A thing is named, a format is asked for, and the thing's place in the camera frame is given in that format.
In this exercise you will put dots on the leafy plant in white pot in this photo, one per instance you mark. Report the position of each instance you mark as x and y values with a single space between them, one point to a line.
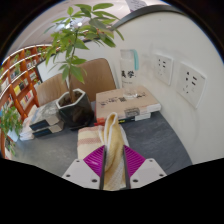
10 123

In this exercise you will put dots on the white and purple sign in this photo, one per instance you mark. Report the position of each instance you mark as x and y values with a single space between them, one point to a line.
136 4

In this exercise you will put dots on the brown upholstered chair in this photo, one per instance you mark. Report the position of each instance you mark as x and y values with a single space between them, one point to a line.
98 78
50 91

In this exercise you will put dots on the beige book stack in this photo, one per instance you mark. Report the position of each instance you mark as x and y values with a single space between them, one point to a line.
126 103

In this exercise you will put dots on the dark book stack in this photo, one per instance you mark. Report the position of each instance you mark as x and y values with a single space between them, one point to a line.
46 118

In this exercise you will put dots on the orange wooden bookshelf unit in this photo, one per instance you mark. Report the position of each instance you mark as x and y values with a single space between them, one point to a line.
20 86

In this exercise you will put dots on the small tree in black pot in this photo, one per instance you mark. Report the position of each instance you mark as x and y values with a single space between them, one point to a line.
75 111

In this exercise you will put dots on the beige striped towel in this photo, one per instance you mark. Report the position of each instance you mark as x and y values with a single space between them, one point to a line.
115 156

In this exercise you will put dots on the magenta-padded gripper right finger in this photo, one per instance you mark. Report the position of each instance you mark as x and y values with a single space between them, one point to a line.
148 170

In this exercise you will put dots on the white wall socket panel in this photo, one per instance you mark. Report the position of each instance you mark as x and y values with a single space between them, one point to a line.
191 84
164 69

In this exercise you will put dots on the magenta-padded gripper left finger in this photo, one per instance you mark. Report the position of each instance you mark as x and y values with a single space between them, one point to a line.
80 171

